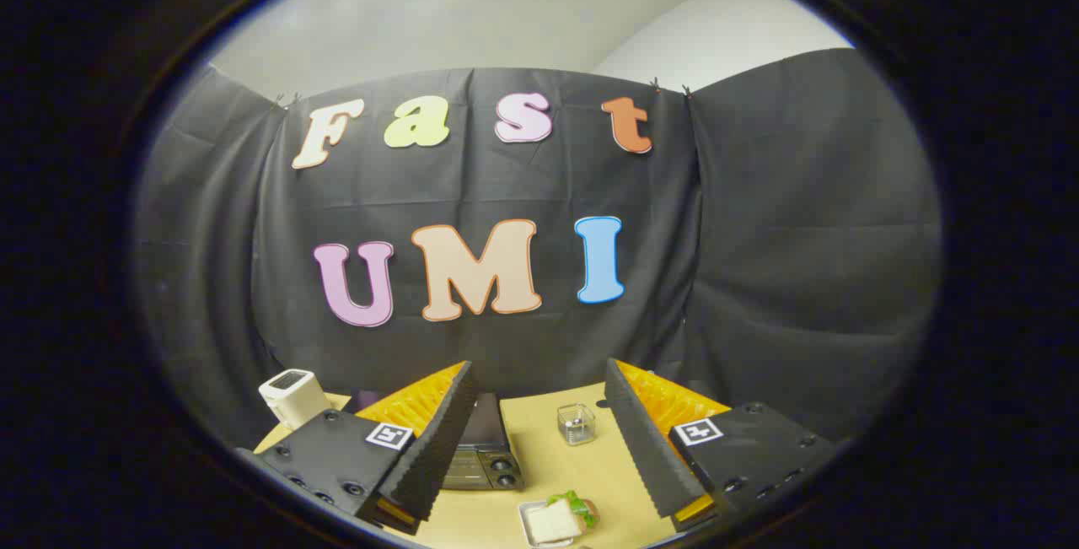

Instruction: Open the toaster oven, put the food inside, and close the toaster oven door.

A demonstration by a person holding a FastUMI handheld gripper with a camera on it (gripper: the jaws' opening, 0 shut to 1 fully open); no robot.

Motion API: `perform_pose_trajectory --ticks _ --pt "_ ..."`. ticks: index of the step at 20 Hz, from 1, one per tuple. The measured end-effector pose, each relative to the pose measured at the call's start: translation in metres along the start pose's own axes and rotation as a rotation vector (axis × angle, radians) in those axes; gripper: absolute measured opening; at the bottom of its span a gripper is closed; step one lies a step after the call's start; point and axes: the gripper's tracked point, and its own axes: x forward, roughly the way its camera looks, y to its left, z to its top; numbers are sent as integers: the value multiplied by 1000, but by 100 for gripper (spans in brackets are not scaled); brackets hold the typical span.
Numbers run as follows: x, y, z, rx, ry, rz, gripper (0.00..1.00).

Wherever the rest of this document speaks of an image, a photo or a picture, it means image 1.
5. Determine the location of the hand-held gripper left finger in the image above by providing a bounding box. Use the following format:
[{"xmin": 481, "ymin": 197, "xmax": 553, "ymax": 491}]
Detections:
[{"xmin": 236, "ymin": 361, "xmax": 480, "ymax": 536}]

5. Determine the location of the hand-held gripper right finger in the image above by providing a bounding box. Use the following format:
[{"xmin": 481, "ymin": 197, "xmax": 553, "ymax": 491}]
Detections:
[{"xmin": 604, "ymin": 358, "xmax": 840, "ymax": 533}]

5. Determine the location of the white boxy appliance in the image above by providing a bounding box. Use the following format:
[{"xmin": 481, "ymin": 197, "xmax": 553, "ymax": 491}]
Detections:
[{"xmin": 258, "ymin": 369, "xmax": 334, "ymax": 431}]

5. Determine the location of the black toaster oven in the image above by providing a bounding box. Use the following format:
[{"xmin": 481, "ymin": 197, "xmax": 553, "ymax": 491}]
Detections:
[{"xmin": 438, "ymin": 391, "xmax": 525, "ymax": 492}]

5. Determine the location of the sandwich with lettuce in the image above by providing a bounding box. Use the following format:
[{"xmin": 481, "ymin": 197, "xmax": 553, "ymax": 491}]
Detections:
[{"xmin": 527, "ymin": 491, "xmax": 601, "ymax": 545}]

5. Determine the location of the white plastic tray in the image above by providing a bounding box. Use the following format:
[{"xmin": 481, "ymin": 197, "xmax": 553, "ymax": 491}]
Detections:
[{"xmin": 518, "ymin": 498, "xmax": 591, "ymax": 549}]

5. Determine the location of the metal wire holder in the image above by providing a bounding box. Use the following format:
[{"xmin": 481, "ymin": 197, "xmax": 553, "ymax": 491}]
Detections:
[{"xmin": 556, "ymin": 402, "xmax": 597, "ymax": 446}]

